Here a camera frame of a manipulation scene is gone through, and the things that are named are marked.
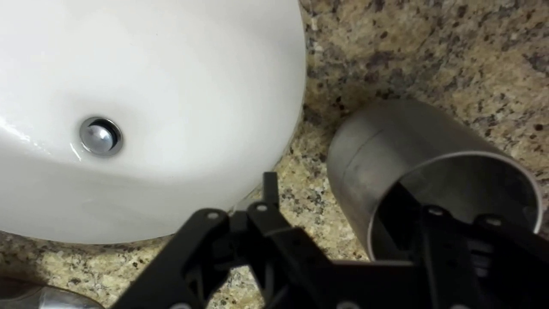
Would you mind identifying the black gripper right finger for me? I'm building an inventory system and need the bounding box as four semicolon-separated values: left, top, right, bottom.
369;180;549;309

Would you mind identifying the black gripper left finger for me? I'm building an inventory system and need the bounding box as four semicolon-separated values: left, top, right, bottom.
110;170;347;309

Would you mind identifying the silver metal cup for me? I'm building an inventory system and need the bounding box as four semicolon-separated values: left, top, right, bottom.
326;98;546;262

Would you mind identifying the white sink basin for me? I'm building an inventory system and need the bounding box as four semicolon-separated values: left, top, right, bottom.
0;0;309;247

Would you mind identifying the chrome sink drain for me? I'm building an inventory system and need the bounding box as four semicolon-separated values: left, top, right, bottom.
77;115;125;158

